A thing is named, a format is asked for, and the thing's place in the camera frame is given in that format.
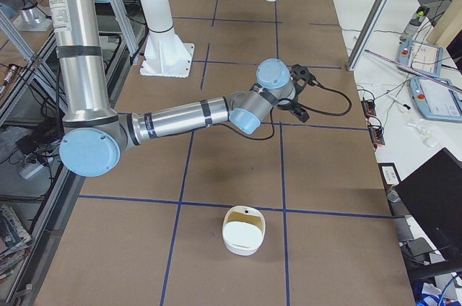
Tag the black monitor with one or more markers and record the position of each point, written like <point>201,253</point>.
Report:
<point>432,194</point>

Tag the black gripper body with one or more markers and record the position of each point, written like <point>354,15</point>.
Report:
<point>291,104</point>

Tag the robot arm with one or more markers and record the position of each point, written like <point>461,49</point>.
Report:
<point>96,135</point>

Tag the blue teach pendant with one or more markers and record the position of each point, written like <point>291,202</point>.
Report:
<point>421,57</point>
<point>435,102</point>

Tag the white oval bin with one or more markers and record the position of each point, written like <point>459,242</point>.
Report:
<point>243,230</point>

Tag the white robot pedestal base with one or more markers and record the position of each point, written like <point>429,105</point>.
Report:
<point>165,54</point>

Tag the near blue teach pendant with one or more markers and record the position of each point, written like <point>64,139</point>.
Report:
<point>435,102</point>

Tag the far blue teach pendant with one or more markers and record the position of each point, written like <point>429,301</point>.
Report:
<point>421,57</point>

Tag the aluminium frame post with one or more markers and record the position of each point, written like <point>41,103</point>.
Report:
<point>366,33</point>

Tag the reacher grabber tool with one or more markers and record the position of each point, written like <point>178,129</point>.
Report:
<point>415,72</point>

